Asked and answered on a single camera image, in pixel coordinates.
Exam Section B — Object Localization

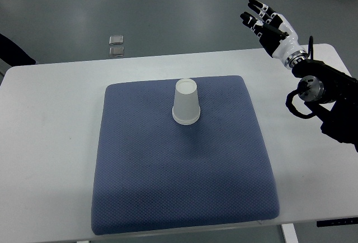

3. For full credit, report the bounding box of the upper metal floor plate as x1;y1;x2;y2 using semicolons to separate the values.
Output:
109;35;124;45

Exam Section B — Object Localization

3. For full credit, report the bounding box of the white table leg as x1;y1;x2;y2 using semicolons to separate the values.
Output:
281;223;299;243

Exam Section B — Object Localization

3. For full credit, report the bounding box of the black table control panel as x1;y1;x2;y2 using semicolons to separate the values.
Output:
316;217;358;227

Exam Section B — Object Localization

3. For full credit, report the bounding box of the white paper cup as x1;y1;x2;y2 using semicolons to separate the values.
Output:
172;78;201;125

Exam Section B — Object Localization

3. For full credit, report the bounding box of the black white robotic hand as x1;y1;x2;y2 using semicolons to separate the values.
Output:
240;0;303;62

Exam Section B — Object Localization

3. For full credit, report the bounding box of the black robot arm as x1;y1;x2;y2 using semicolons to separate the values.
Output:
285;36;357;147

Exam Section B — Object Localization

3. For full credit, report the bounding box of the blue fabric cushion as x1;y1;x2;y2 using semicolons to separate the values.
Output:
91;75;280;235

